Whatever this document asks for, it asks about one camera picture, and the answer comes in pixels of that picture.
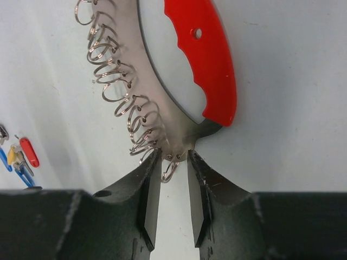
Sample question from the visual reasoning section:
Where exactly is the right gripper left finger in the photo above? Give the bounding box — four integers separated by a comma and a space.
93, 149, 162, 259

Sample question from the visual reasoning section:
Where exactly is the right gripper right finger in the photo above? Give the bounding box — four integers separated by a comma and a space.
188, 150, 265, 259

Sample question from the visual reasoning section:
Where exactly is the red tag key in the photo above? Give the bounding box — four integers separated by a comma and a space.
19, 137, 40, 168

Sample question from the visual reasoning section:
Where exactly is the blue tag key front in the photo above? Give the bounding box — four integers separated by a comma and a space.
13, 162, 36, 187

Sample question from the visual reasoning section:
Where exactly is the blue tag key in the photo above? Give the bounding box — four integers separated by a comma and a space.
0, 147, 12, 172
13, 162, 36, 187

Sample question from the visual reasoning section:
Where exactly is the yellow tag key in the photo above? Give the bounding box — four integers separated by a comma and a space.
7, 145, 34, 177

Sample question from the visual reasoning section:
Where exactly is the blue tag key back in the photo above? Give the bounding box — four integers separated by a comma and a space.
0, 147, 12, 172

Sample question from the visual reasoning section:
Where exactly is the black tag key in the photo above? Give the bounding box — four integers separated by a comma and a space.
0, 125, 9, 143

